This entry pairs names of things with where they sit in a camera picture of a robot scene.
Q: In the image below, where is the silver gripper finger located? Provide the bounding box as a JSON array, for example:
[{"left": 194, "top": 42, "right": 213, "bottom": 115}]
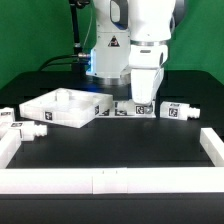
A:
[{"left": 144, "top": 104, "right": 154, "bottom": 114}]

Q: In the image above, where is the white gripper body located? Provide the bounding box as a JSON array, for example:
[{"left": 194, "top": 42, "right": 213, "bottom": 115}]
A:
[{"left": 129, "top": 45, "right": 168, "bottom": 104}]

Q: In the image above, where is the white square table top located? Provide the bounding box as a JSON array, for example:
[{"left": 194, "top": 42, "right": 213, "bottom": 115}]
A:
[{"left": 19, "top": 88, "right": 113, "bottom": 128}]

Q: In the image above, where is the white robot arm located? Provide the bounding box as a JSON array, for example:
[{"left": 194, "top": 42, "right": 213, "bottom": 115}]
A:
[{"left": 86, "top": 0, "right": 186, "bottom": 106}]

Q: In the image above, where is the white marker sheet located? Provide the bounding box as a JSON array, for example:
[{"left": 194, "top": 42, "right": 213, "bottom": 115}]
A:
[{"left": 94, "top": 99, "right": 157, "bottom": 119}]

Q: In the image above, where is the black vertical pole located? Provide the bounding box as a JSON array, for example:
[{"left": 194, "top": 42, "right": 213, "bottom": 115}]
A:
[{"left": 69, "top": 0, "right": 83, "bottom": 73}]

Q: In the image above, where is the white U-shaped fence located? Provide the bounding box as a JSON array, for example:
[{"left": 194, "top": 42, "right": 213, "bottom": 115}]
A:
[{"left": 0, "top": 128, "right": 224, "bottom": 195}]

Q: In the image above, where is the black cable at base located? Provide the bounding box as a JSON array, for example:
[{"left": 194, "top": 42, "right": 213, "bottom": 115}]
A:
[{"left": 38, "top": 53, "right": 92, "bottom": 72}]

